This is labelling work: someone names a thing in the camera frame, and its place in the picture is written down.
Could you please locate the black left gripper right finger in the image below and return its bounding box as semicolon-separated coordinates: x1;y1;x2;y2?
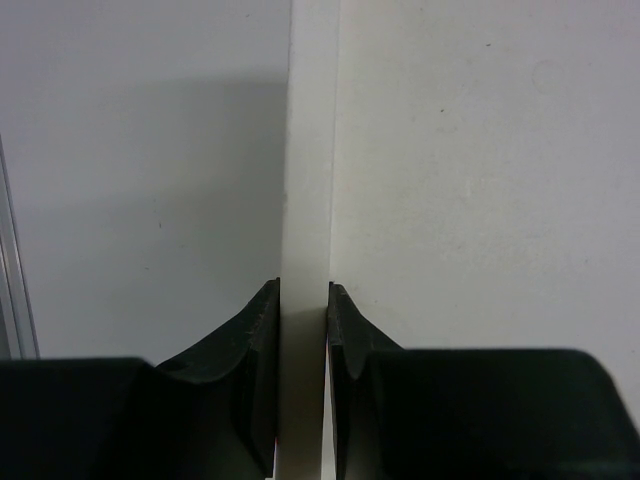
327;284;639;479

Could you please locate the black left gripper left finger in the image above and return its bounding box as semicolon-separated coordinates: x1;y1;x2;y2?
1;280;280;479

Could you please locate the white drawer cabinet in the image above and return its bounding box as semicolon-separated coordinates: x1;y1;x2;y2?
276;1;639;479

